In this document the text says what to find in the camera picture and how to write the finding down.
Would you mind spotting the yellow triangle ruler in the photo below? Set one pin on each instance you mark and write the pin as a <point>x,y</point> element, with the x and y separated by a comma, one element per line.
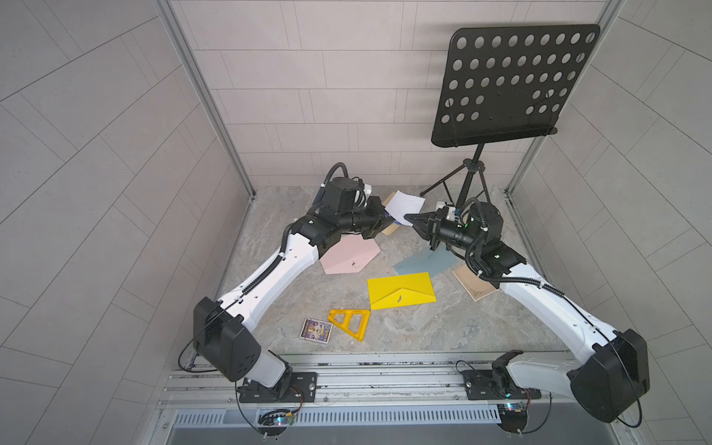
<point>351,322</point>

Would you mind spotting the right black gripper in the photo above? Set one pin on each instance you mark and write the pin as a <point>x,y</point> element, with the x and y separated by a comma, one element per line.
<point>435,227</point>

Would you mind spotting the right circuit board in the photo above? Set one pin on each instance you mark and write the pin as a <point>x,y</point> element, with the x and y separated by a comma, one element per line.
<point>513,417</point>

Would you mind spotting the left circuit board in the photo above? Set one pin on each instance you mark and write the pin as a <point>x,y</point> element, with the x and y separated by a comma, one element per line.
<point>279,417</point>

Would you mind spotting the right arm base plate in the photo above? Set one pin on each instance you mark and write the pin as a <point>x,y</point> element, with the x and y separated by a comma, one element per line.
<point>481,386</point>

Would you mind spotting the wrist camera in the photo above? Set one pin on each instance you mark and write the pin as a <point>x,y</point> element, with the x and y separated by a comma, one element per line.
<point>344,194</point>
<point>446,211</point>

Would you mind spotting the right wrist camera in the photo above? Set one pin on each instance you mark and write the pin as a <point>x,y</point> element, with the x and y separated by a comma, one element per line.
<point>446,211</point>

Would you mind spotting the black perforated music stand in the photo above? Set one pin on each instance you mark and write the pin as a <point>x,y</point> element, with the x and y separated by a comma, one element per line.
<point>507,83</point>

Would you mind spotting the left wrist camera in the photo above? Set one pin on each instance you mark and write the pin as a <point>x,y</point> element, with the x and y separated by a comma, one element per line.
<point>344,194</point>

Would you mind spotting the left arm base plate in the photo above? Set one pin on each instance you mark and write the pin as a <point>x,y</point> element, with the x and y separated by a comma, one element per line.
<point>296,387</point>

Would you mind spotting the yellow envelope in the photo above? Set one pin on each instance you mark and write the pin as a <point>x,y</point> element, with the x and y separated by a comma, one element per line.
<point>400,291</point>

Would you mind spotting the kraft tan envelope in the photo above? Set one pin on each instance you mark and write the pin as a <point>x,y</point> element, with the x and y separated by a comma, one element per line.
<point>394,225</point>

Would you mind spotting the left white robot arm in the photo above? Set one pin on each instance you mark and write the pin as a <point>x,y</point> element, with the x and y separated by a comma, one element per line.
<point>223,328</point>

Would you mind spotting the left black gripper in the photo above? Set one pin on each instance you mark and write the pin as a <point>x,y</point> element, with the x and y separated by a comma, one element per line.
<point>375,222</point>

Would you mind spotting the pink envelope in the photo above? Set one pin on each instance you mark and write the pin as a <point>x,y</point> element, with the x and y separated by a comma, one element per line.
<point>350,255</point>

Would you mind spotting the colourful picture card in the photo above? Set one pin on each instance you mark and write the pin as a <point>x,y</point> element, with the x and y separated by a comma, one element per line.
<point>316,331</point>

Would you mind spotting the light teal envelope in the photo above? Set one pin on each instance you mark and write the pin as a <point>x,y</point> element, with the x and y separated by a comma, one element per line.
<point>433,262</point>

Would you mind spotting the white blue floral letter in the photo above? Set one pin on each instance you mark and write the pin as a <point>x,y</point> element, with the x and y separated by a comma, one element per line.
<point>400,204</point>

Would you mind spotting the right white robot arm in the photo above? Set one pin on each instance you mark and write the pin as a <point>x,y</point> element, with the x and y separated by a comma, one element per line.
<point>609,370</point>

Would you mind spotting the circuit board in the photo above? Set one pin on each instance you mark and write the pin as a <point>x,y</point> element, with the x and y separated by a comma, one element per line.
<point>279,417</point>
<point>513,417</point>

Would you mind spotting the aluminium rail frame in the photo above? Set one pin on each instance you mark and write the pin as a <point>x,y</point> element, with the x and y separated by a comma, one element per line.
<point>381,379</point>

